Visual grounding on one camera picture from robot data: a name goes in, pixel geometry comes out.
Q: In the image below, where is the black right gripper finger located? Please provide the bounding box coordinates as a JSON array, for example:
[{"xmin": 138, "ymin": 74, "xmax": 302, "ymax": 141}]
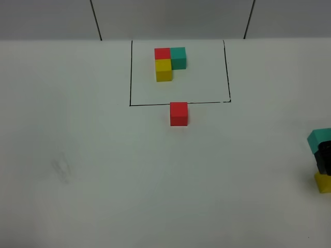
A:
[{"xmin": 314, "ymin": 141, "xmax": 330, "ymax": 175}]

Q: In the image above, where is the green template cube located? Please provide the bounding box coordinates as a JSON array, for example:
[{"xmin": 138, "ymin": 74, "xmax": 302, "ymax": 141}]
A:
[{"xmin": 170, "ymin": 47, "xmax": 187, "ymax": 70}]

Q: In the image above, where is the yellow template cube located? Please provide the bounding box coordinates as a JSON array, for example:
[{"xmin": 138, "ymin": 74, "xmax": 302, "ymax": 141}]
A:
[{"xmin": 155, "ymin": 59, "xmax": 173, "ymax": 82}]

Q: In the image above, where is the red template cube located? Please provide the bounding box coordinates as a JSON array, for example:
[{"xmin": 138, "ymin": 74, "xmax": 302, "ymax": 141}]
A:
[{"xmin": 154, "ymin": 48, "xmax": 171, "ymax": 60}]

